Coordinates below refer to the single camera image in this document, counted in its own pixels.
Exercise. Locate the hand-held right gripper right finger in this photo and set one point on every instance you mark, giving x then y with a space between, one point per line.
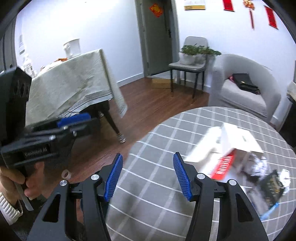
182 179

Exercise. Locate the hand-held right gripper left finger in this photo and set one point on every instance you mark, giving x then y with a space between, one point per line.
112 179

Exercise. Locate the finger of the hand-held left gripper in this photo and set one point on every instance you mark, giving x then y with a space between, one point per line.
74 119
85 129

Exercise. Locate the clear tape roll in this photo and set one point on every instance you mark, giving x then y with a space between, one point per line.
63 176

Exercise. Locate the person's left forearm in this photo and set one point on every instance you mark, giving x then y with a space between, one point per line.
9 208

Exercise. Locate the person's left hand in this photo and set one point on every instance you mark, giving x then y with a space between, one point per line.
34 183

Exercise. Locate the dark wooden table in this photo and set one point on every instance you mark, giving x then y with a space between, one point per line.
111 120

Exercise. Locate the beige tablecloth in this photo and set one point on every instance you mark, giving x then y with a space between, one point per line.
76 81

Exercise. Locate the white ornament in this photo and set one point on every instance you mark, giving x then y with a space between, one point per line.
29 66

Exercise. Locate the red and white box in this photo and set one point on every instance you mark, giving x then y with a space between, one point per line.
223 166

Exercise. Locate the white cardboard box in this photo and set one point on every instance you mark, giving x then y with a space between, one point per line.
233 139

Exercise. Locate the white vase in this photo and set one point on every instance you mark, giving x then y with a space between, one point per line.
71 47

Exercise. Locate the crumpled silver wrapper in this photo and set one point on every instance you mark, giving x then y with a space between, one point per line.
256 165

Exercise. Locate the clear blue-edged packet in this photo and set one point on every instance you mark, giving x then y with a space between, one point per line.
266 208

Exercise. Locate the flat cardboard box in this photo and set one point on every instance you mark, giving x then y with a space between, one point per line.
160 83

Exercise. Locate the crumpled white wrapper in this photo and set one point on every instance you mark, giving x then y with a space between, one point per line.
284 177

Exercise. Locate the white armchair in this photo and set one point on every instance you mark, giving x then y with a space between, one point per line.
245 99

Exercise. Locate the small red item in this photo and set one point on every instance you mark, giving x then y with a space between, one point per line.
231 78

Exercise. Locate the grey chair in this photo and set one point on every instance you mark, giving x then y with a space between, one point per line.
185 67

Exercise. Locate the grey door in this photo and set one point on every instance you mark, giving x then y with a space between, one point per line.
157 41

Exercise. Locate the black bag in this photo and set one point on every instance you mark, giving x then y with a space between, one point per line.
245 83

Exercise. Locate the potted green plant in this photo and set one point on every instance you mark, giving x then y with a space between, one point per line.
196 51

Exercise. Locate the red door decoration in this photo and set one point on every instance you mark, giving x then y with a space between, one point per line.
156 9

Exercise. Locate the short red banner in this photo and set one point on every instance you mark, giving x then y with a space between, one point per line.
228 5

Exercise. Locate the long red banner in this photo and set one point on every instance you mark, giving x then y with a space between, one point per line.
271 17

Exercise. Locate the red knot hanging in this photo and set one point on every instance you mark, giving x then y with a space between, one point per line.
249 4

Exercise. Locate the white wall notice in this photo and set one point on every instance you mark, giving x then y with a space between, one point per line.
21 45

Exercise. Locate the yellow wall poster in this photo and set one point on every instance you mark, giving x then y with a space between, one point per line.
194 5

